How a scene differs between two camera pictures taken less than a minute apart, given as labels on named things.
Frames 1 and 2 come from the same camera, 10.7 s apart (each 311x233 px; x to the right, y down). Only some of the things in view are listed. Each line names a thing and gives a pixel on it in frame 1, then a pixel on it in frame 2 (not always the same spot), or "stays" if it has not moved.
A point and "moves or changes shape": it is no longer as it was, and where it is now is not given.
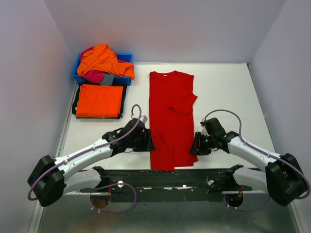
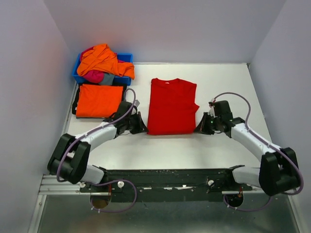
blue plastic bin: (118, 80) stays
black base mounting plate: (170, 185) stays
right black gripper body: (207, 141) -> (215, 123)
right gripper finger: (195, 148) -> (204, 126)
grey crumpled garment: (108, 79) stays
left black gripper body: (139, 141) -> (133, 123)
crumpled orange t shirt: (101, 58) stays
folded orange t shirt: (99, 101) stays
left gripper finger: (149, 142) -> (142, 123)
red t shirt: (171, 95) moves or changes shape
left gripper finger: (146, 148) -> (133, 132)
